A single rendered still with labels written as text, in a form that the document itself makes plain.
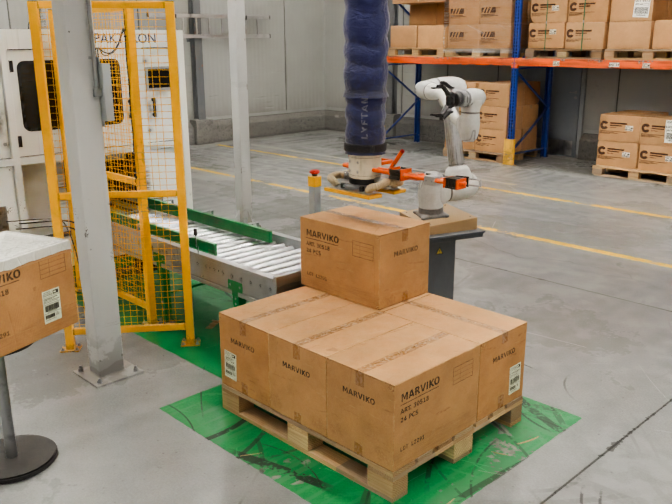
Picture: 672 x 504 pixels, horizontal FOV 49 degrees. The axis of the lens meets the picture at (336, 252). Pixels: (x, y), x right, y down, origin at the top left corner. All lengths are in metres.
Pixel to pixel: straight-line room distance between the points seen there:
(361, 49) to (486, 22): 8.35
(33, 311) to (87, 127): 1.17
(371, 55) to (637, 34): 7.46
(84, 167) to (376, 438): 2.13
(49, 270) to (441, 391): 1.80
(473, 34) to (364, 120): 8.46
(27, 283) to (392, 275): 1.74
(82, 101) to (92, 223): 0.66
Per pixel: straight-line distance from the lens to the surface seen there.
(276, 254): 4.81
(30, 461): 3.81
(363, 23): 3.83
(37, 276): 3.46
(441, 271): 4.72
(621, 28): 11.08
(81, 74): 4.18
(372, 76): 3.83
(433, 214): 4.63
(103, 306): 4.42
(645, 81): 12.35
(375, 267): 3.78
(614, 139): 11.15
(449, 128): 4.70
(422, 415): 3.27
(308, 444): 3.60
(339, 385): 3.28
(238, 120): 7.41
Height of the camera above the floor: 1.89
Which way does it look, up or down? 16 degrees down
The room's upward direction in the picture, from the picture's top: straight up
